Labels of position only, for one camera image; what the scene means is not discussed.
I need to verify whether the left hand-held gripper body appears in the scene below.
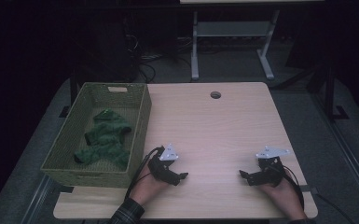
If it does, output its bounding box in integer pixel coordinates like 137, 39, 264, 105
147, 143, 181, 182

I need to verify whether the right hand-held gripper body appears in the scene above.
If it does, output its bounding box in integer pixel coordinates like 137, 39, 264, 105
250, 146, 291, 188

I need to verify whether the green woven basket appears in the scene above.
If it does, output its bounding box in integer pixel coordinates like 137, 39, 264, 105
40, 81, 153, 189

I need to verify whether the person's left hand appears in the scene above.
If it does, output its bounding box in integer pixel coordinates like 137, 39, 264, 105
129, 172, 169, 206

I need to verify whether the person's right hand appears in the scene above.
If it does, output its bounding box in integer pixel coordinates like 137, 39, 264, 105
259, 176, 307, 220

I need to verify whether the black metal stand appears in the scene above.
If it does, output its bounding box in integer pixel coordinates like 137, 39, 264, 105
307, 62, 351, 122

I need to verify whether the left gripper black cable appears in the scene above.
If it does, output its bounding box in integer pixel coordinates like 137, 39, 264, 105
124, 146, 166, 200

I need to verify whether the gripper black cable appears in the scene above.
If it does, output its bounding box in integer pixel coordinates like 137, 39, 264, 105
124, 146, 166, 200
273, 164, 306, 210

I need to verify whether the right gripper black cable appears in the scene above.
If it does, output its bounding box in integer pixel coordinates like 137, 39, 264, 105
273, 164, 306, 210

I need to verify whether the black floor cable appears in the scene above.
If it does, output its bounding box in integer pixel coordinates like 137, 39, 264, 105
315, 192, 355, 224

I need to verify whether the bundle of black floor cables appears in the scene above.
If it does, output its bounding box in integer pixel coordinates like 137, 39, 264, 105
122, 15, 200, 84

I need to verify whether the white metal desk frame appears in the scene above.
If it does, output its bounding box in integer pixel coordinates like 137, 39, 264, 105
190, 8, 281, 81

